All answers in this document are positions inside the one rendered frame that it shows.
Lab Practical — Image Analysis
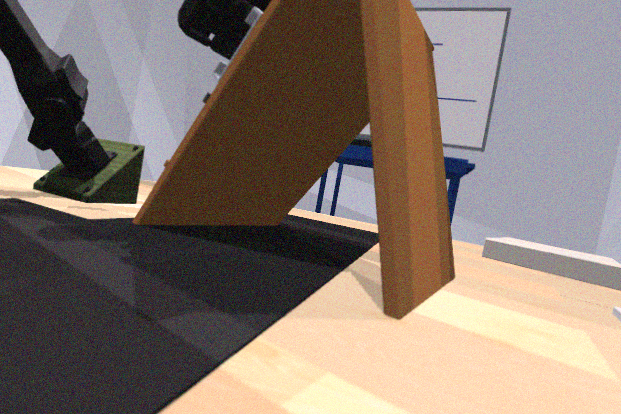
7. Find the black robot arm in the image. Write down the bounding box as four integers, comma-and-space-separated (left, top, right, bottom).
0, 0, 118, 180

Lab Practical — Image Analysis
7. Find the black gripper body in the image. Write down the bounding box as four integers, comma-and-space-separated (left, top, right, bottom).
177, 0, 235, 47

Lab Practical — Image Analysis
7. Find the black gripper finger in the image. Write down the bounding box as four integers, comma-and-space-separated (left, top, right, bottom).
209, 0, 253, 60

